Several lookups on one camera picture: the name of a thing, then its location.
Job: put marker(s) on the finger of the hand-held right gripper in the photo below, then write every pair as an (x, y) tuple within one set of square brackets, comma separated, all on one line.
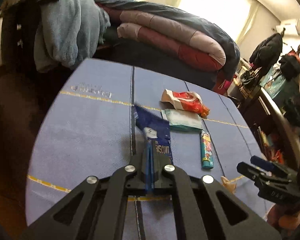
[(252, 172), (262, 162)]

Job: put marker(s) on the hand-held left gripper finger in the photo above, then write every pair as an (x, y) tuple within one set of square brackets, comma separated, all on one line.
[(147, 175), (153, 175)]

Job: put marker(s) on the blue biscuit packet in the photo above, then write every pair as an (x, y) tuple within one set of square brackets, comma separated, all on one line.
[(155, 127)]

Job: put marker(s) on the colourful printed lighter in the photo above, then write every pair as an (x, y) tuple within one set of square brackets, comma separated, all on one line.
[(206, 150)]

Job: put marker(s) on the stack of dark folded clothes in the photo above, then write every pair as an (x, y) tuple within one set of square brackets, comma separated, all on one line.
[(297, 112)]

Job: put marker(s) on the white tissue packet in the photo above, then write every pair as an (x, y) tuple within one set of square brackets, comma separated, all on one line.
[(182, 121)]

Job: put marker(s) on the teal printed bag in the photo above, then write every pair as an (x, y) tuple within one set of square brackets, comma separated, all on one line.
[(277, 87)]

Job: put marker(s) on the red and white wrapper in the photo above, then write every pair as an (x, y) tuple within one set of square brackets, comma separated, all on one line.
[(185, 100)]

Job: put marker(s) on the black garment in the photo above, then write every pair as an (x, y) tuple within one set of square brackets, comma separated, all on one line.
[(290, 66)]

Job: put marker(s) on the dark hanging coat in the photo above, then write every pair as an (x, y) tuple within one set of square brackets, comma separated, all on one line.
[(267, 47)]

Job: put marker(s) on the bed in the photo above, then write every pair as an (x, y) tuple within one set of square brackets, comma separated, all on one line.
[(145, 57)]

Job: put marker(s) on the white air conditioner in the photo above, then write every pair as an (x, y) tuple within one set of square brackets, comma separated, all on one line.
[(288, 27)]

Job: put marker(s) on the folded pink and red quilt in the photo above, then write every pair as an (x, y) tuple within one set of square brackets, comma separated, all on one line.
[(165, 35)]

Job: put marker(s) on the folded red purple duvet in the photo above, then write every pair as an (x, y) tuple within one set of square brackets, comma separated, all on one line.
[(190, 22)]

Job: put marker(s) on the light blue fleece blanket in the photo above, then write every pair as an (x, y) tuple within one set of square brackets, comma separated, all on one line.
[(70, 30)]

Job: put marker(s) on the sheer cream curtain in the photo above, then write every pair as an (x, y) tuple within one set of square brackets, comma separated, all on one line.
[(215, 0)]

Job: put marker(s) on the dark chair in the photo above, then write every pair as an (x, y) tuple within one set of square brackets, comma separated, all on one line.
[(17, 42)]

